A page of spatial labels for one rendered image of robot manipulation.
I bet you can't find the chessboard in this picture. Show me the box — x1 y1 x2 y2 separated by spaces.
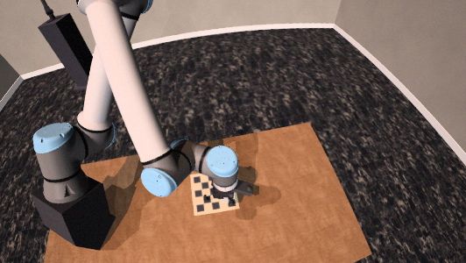
190 174 239 216

